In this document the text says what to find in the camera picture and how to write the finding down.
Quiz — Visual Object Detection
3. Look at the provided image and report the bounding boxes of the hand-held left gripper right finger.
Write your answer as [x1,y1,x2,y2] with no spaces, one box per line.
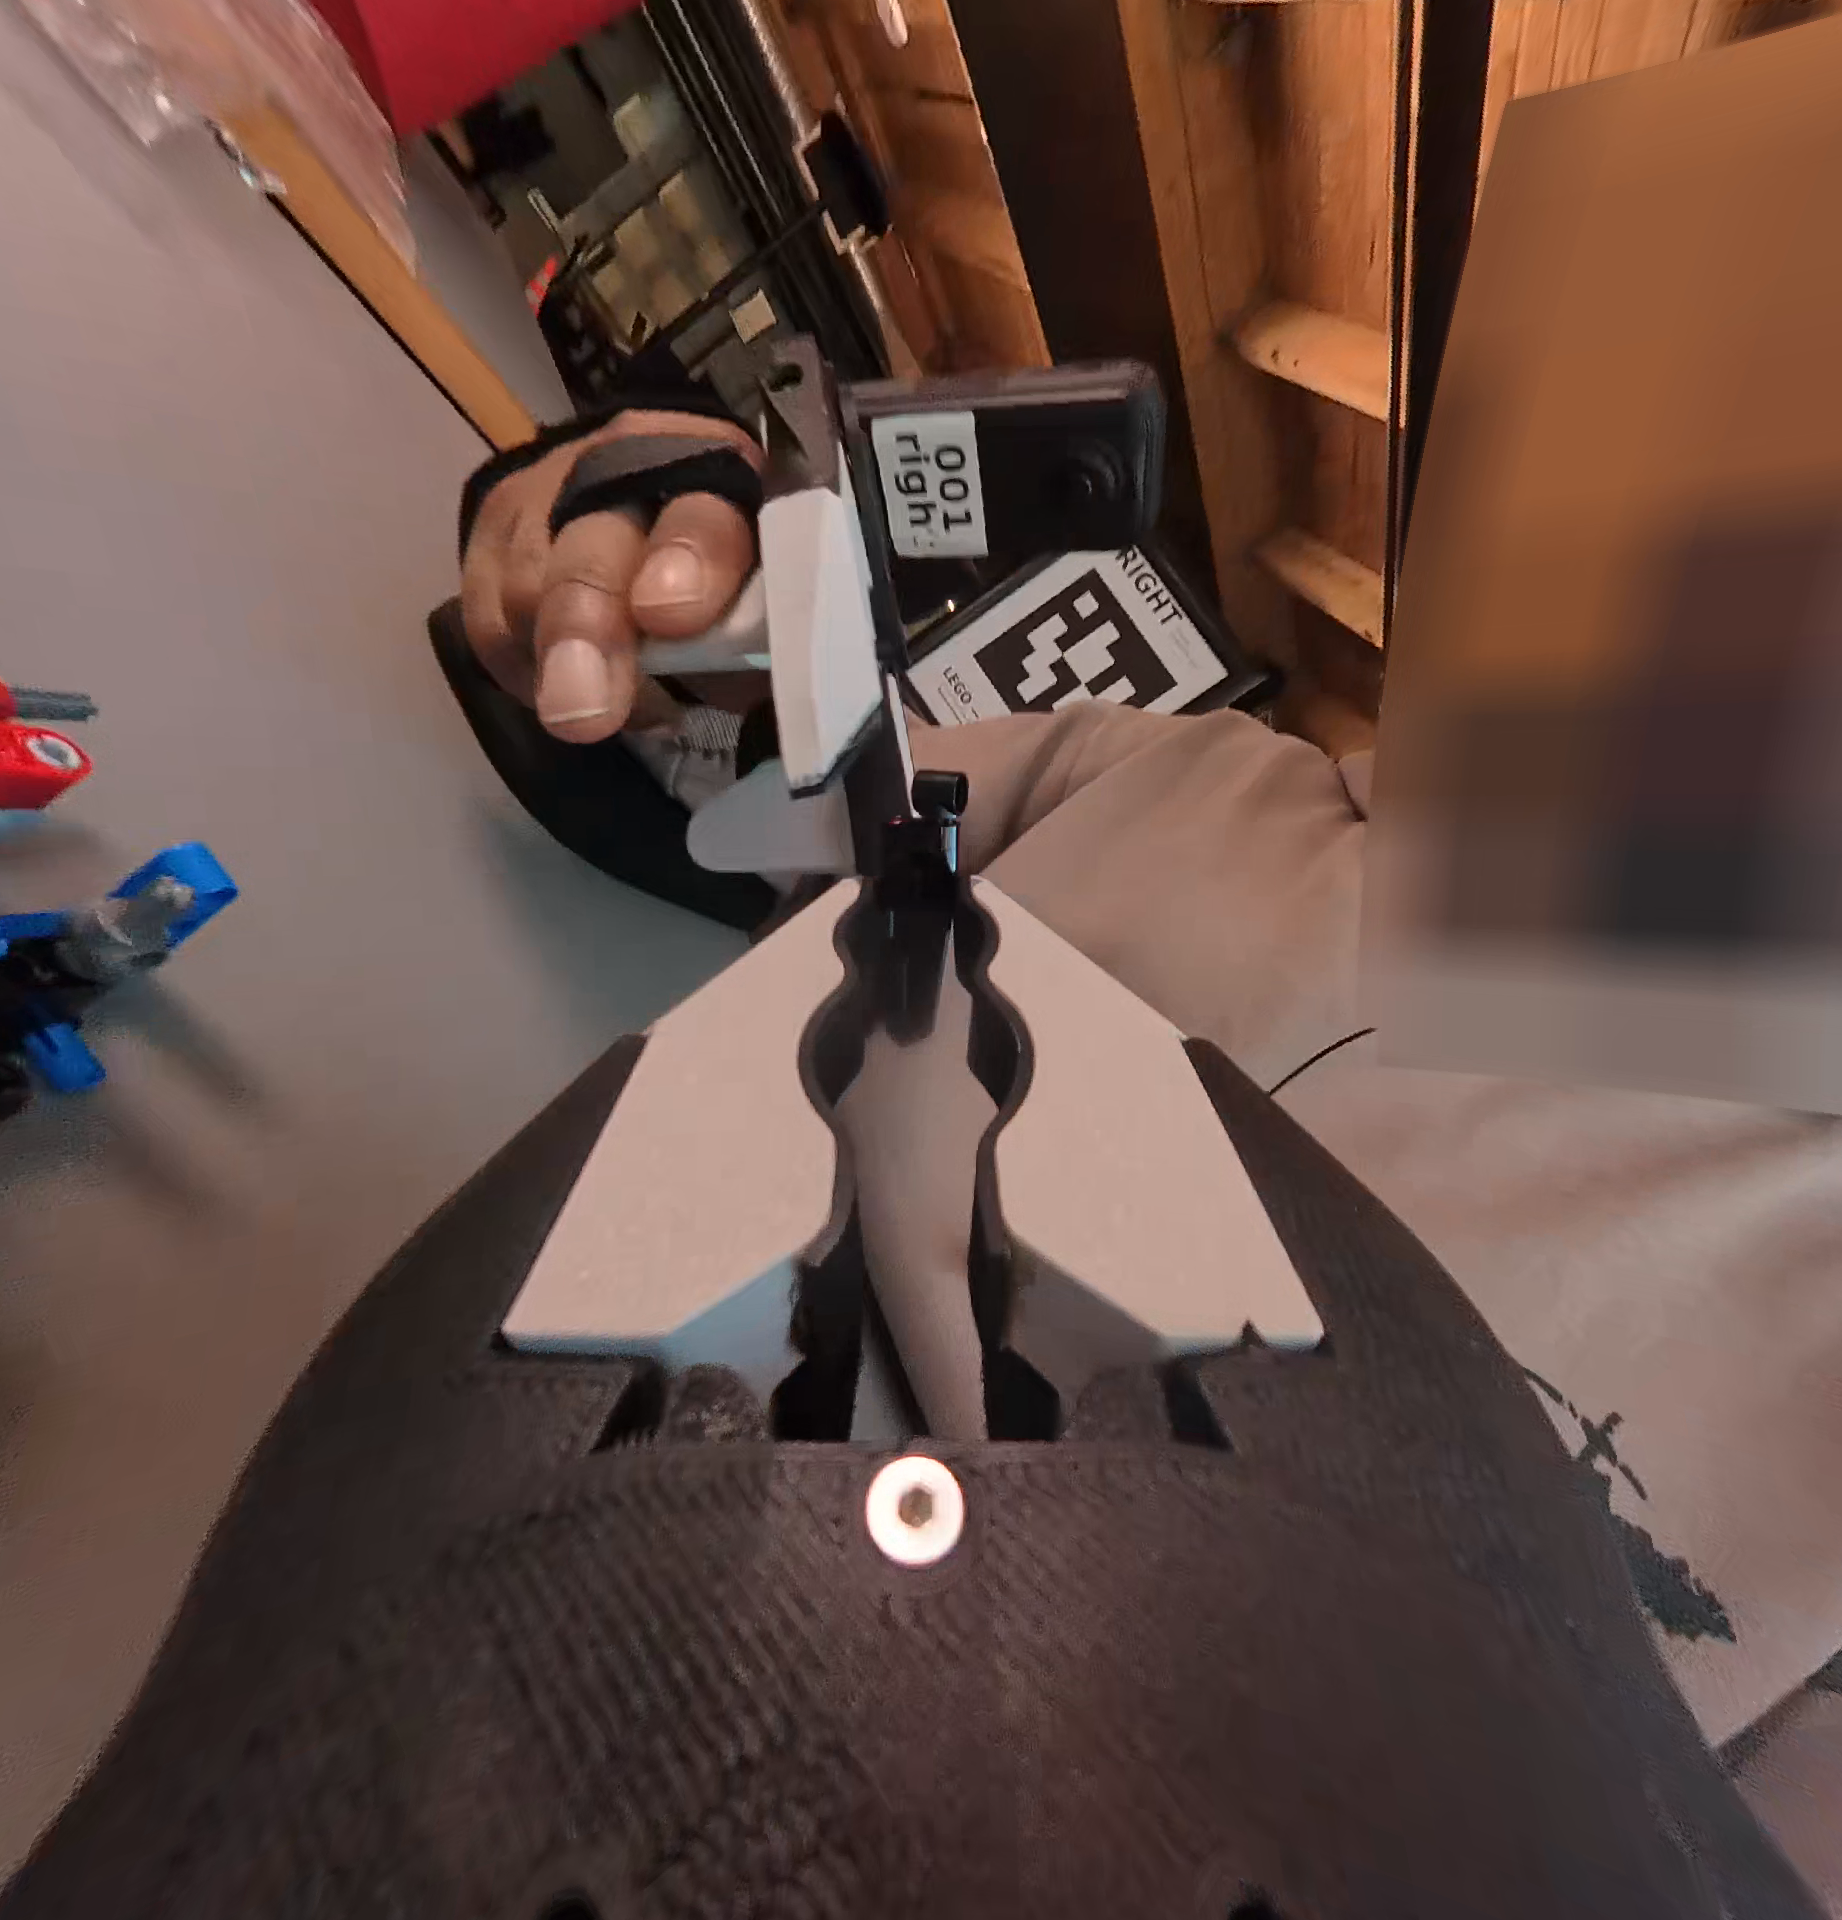
[958,874,1328,1443]

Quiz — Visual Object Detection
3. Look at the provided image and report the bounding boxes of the grey desk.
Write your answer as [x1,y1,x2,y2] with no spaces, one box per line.
[0,0,865,1920]

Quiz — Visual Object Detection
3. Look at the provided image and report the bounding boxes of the person's right hand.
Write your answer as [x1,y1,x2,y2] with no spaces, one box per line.
[459,409,771,740]

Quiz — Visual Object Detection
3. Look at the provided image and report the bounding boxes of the red chair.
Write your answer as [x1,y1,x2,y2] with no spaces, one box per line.
[312,0,654,139]

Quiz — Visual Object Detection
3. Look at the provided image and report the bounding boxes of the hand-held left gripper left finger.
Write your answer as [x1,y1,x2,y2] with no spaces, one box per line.
[498,874,884,1447]

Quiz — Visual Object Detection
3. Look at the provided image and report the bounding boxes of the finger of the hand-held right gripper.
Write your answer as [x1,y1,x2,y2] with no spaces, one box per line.
[757,486,926,823]
[686,781,866,881]

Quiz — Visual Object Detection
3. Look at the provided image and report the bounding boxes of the wooden wall shelf unit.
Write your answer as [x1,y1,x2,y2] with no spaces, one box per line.
[779,0,1842,752]

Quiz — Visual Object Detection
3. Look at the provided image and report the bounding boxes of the black toy link rod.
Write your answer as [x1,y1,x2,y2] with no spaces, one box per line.
[865,768,969,1048]

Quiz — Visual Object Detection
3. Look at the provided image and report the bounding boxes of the person's right forearm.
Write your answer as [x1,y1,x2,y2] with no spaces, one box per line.
[621,697,1381,1053]

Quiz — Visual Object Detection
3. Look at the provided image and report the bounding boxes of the person's beige hoodie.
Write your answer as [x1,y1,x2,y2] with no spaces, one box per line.
[1258,1035,1842,1795]

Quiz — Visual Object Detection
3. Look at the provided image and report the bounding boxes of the black hoodie drawstring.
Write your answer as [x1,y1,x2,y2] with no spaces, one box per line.
[1262,1027,1381,1094]

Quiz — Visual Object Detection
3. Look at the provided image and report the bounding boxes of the toy brick race car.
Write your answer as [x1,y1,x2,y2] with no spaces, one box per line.
[0,592,245,1128]

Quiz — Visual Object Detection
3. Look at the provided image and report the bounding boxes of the heap of clear plastic bags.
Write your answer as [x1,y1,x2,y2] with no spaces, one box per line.
[20,0,420,265]

